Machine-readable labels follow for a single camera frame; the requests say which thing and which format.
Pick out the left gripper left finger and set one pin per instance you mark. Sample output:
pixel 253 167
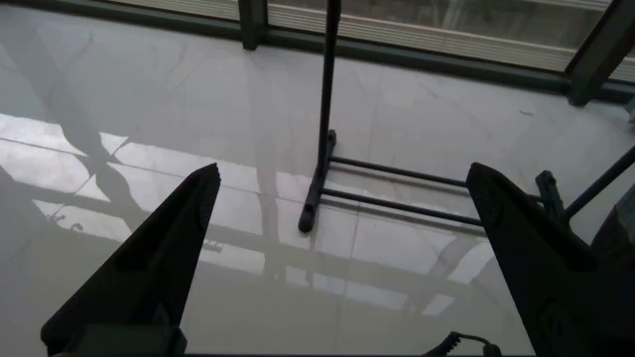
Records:
pixel 149 277

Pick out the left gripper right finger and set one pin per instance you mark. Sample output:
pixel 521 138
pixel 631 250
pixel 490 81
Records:
pixel 536 258

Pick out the black clothes rack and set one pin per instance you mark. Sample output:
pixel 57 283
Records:
pixel 327 74

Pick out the window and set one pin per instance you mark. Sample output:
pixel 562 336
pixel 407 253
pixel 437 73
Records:
pixel 253 25

